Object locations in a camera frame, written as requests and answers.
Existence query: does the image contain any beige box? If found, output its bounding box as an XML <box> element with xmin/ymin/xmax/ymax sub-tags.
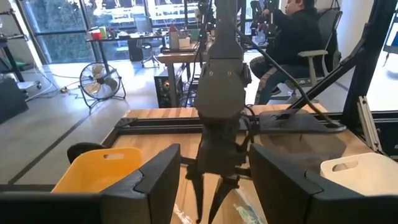
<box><xmin>178</xmin><ymin>36</ymin><xmax>192</xmax><ymax>49</ymax></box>

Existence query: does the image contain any clear plastic bags pile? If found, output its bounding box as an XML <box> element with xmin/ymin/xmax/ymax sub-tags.
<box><xmin>172</xmin><ymin>203</ymin><xmax>195</xmax><ymax>224</ymax></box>

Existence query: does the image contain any black floor fan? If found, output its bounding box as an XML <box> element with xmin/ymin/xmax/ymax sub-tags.
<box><xmin>78</xmin><ymin>61</ymin><xmax>127</xmax><ymax>110</ymax></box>

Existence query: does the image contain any grey office chair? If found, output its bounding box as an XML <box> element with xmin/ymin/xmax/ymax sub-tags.
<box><xmin>134</xmin><ymin>15</ymin><xmax>162</xmax><ymax>68</ymax></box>
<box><xmin>284</xmin><ymin>7</ymin><xmax>344</xmax><ymax>105</ymax></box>

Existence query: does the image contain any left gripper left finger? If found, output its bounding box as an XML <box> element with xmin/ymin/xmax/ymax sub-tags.
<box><xmin>0</xmin><ymin>142</ymin><xmax>182</xmax><ymax>224</ymax></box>

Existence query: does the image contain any person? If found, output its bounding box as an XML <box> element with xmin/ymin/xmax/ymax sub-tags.
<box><xmin>249</xmin><ymin>0</ymin><xmax>326</xmax><ymax>106</ymax></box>

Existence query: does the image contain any dark table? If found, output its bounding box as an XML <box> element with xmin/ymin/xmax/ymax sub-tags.
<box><xmin>86</xmin><ymin>32</ymin><xmax>169</xmax><ymax>74</ymax></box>

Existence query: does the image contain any wooden desk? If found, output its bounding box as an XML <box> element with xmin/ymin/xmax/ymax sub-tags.
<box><xmin>157</xmin><ymin>43</ymin><xmax>218</xmax><ymax>108</ymax></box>

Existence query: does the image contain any black box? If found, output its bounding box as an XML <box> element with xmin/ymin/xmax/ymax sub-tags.
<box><xmin>0</xmin><ymin>77</ymin><xmax>29</xmax><ymax>124</ymax></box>

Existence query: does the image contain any silver aluminium extrusion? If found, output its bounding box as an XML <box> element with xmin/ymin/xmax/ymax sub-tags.
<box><xmin>356</xmin><ymin>95</ymin><xmax>384</xmax><ymax>154</ymax></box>

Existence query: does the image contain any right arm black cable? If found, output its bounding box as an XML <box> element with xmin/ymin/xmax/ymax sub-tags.
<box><xmin>233</xmin><ymin>26</ymin><xmax>346</xmax><ymax>131</ymax></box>

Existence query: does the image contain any orange plastic bin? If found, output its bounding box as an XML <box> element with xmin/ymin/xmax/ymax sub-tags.
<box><xmin>51</xmin><ymin>147</ymin><xmax>144</xmax><ymax>194</ymax></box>

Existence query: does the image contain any green wrapped toothbrush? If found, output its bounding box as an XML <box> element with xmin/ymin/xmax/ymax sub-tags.
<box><xmin>233</xmin><ymin>189</ymin><xmax>266</xmax><ymax>224</ymax></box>

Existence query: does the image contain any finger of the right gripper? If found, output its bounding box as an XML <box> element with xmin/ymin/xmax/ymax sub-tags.
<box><xmin>185</xmin><ymin>174</ymin><xmax>206</xmax><ymax>224</ymax></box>
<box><xmin>207</xmin><ymin>175</ymin><xmax>240</xmax><ymax>224</ymax></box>

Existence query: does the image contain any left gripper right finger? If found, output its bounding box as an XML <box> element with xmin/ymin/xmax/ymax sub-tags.
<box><xmin>249</xmin><ymin>143</ymin><xmax>398</xmax><ymax>224</ymax></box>

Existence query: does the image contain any black computer tower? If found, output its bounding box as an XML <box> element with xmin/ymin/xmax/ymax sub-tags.
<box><xmin>154</xmin><ymin>65</ymin><xmax>187</xmax><ymax>109</ymax></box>

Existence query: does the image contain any black table clamp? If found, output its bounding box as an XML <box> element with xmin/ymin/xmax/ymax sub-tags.
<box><xmin>67</xmin><ymin>142</ymin><xmax>106</xmax><ymax>165</ymax></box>

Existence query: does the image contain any black wheeled cart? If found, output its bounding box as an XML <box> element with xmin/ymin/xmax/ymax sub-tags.
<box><xmin>0</xmin><ymin>9</ymin><xmax>43</xmax><ymax>99</ymax></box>

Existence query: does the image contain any white plastic bin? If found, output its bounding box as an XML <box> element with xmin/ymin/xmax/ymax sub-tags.
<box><xmin>320</xmin><ymin>152</ymin><xmax>398</xmax><ymax>197</ymax></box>

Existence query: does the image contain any red capped bottle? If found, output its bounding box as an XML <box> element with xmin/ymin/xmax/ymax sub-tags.
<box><xmin>169</xmin><ymin>23</ymin><xmax>180</xmax><ymax>50</ymax></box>

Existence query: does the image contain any dark translucent plastic bin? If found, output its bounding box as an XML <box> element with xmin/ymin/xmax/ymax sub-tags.
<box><xmin>259</xmin><ymin>132</ymin><xmax>348</xmax><ymax>175</ymax></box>

